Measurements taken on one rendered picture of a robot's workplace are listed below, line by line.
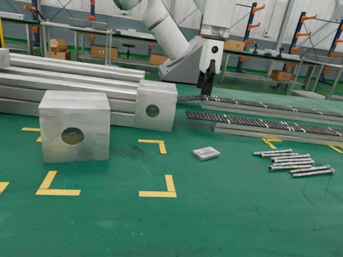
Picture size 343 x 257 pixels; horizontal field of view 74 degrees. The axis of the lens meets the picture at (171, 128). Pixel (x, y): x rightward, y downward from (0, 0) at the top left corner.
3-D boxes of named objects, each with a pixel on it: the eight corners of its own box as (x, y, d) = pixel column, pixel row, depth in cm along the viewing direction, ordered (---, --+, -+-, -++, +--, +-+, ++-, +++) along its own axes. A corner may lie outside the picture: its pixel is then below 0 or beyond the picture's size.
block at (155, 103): (170, 114, 65) (174, 81, 62) (171, 132, 54) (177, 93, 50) (138, 110, 65) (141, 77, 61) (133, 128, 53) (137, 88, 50)
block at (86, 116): (103, 132, 49) (104, 88, 45) (108, 160, 40) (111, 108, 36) (51, 133, 46) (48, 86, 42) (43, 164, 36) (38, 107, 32)
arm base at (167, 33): (164, 64, 126) (142, 35, 118) (190, 42, 124) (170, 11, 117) (170, 69, 109) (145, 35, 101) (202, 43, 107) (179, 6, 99)
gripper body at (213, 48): (231, 37, 64) (222, 77, 69) (222, 35, 73) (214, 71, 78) (205, 33, 63) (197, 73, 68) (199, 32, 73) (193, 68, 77)
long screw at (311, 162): (310, 162, 50) (311, 158, 49) (313, 165, 49) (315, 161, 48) (270, 165, 46) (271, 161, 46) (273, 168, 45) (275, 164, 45)
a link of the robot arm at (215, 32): (234, 29, 64) (231, 41, 65) (225, 29, 72) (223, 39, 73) (204, 24, 63) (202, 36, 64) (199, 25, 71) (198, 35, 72)
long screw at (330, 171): (329, 171, 47) (331, 167, 47) (333, 174, 46) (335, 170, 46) (290, 176, 44) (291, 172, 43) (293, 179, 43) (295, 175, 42)
